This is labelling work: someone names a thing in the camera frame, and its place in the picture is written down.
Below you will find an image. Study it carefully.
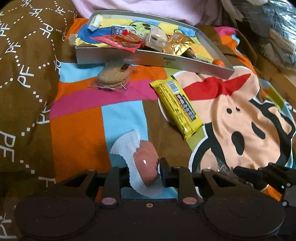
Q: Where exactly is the clear pack of meatballs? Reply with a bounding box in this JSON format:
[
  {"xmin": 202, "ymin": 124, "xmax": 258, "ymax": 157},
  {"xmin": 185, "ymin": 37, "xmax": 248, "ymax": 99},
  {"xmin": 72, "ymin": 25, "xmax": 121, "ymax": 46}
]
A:
[{"xmin": 215, "ymin": 157, "xmax": 239, "ymax": 182}]

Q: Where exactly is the small orange fruit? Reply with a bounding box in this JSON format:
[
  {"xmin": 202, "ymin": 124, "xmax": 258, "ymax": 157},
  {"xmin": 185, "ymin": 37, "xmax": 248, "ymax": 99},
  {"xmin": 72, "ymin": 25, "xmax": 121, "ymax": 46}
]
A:
[{"xmin": 212, "ymin": 59, "xmax": 226, "ymax": 68}]

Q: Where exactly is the white rice cracker bar pack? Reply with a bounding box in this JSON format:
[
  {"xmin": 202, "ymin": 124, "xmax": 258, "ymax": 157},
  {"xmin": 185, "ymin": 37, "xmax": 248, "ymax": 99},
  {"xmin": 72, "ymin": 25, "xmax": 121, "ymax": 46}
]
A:
[{"xmin": 145, "ymin": 26, "xmax": 168, "ymax": 52}]

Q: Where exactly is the pink blanket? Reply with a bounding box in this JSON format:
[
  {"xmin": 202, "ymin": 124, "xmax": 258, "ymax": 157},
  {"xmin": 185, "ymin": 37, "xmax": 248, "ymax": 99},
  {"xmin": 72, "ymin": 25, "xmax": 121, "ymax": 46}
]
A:
[{"xmin": 72, "ymin": 0, "xmax": 223, "ymax": 26}]

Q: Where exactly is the colourful cartoon bed sheet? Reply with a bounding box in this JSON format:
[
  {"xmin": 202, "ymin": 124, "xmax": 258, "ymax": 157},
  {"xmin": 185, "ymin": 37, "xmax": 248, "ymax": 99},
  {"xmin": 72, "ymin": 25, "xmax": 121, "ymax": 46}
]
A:
[{"xmin": 50, "ymin": 26, "xmax": 295, "ymax": 181}]

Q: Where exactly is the gold foil snack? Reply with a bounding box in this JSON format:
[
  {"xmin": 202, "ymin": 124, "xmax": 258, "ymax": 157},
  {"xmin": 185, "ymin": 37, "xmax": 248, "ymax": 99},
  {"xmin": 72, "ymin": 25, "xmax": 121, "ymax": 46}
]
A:
[{"xmin": 162, "ymin": 32, "xmax": 194, "ymax": 56}]

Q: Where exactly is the round biscuit pack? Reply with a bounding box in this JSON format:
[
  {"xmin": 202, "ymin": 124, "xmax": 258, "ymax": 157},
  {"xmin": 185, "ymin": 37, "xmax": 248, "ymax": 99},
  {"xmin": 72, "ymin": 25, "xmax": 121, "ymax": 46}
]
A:
[{"xmin": 88, "ymin": 62, "xmax": 139, "ymax": 91}]

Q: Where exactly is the blue sachet with white text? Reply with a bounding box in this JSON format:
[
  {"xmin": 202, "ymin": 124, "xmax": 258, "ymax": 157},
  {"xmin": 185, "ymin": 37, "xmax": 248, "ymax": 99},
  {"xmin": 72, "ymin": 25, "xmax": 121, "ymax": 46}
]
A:
[{"xmin": 112, "ymin": 25, "xmax": 137, "ymax": 35}]

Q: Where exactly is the plastic bag of clothes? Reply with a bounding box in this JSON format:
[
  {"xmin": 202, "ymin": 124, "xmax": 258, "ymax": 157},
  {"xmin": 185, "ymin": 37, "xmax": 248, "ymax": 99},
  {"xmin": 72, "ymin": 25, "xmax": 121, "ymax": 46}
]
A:
[{"xmin": 221, "ymin": 1, "xmax": 295, "ymax": 70}]

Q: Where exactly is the yellow snack bar pack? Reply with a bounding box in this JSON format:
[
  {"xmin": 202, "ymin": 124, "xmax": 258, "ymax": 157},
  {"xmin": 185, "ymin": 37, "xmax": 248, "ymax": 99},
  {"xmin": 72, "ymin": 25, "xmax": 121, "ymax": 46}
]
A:
[{"xmin": 149, "ymin": 77, "xmax": 203, "ymax": 140}]

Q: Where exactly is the grey tray with cartoon drawing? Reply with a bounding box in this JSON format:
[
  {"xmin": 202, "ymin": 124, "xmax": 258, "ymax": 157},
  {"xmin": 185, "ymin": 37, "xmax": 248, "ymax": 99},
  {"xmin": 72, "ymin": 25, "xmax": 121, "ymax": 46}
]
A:
[{"xmin": 69, "ymin": 10, "xmax": 234, "ymax": 79}]

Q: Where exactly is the brown PF patterned pillow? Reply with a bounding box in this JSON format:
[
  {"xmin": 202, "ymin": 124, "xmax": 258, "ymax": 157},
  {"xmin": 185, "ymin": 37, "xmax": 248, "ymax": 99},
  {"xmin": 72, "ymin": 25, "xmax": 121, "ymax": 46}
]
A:
[{"xmin": 1, "ymin": 1, "xmax": 77, "ymax": 240}]

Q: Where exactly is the red dried tofu snack pack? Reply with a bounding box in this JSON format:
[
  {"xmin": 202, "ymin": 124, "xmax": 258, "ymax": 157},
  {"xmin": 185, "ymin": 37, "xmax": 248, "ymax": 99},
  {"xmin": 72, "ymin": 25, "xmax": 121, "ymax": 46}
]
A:
[{"xmin": 90, "ymin": 30, "xmax": 145, "ymax": 53}]

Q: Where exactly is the pink sausage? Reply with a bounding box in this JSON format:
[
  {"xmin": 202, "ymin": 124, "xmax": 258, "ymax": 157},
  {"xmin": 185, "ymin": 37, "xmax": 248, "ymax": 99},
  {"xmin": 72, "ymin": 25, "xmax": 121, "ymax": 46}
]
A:
[{"xmin": 110, "ymin": 130, "xmax": 163, "ymax": 198}]

